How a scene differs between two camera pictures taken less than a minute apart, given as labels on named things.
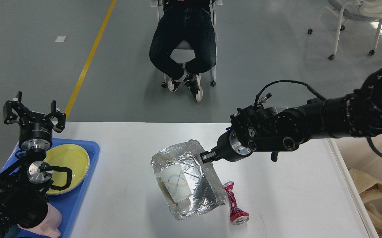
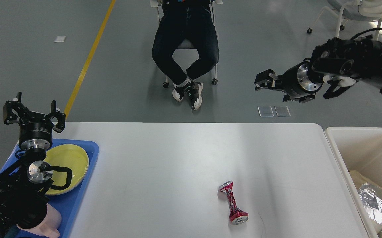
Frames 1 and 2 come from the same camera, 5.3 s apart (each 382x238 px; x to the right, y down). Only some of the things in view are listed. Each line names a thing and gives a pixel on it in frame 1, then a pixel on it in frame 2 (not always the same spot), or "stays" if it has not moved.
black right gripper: x=230 y=147 -> x=295 y=82
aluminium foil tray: x=208 y=188 -> x=376 y=208
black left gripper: x=36 y=130 stays
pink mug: x=49 y=227 stays
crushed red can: x=237 y=216 stays
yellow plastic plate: x=68 y=155 stays
